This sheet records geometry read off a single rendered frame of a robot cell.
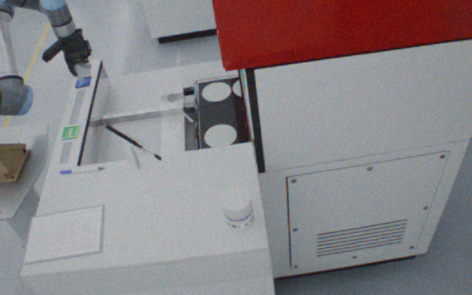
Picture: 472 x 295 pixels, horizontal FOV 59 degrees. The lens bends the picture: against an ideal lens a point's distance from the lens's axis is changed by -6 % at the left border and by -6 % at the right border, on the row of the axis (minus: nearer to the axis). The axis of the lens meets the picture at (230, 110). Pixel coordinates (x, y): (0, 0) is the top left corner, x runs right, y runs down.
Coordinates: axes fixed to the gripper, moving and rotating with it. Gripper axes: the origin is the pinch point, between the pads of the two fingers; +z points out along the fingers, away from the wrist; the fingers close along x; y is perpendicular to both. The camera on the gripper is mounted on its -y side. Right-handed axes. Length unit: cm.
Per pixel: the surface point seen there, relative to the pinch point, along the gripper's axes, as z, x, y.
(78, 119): 2.1, -19.9, 2.4
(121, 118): 14.1, -9.0, 12.6
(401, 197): 42, -42, 109
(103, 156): 16.1, -24.9, 7.3
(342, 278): 98, -43, 91
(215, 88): 8.1, -7.1, 48.6
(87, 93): 2.1, -6.6, 3.2
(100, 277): 6, -76, 16
